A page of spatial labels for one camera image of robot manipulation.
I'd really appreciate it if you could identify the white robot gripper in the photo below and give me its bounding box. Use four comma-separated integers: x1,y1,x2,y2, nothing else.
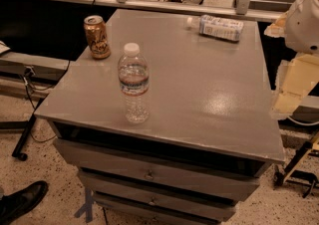
264,0,319,120

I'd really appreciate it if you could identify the clear water bottle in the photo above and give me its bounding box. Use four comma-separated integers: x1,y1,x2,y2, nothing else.
118,43,150,123

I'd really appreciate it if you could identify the blue labelled plastic bottle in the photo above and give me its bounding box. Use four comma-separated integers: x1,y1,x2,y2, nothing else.
185,15,244,42

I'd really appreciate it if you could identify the grey drawer cabinet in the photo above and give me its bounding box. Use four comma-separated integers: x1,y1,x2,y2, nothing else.
34,8,286,225

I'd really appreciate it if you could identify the black yellow stand base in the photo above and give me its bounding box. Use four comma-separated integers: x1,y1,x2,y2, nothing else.
273,132,319,199

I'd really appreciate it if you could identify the middle grey drawer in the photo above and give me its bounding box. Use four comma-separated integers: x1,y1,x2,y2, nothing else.
77,170,237,222

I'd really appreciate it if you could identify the grey drawer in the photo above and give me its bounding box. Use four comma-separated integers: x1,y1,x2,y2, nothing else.
93,193,219,225
77,170,237,222
54,139,259,201

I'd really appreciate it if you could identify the orange soda can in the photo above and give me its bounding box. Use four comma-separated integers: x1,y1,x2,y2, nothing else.
84,15,111,59

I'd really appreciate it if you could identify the bottom grey drawer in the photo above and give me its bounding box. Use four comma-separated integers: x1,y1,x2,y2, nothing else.
93,193,219,225

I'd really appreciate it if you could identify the top grey drawer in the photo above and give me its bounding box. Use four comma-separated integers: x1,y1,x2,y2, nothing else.
54,139,259,201

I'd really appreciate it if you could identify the black stand leg with caster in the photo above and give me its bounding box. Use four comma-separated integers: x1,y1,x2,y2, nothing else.
11,98,45,162

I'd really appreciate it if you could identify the black leather shoe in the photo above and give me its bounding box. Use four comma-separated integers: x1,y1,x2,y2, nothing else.
0,180,49,225

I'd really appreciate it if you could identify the white cable on right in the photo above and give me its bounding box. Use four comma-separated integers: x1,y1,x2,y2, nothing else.
286,114,319,127

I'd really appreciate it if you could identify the black cable on left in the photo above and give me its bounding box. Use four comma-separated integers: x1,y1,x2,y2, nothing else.
19,59,72,143

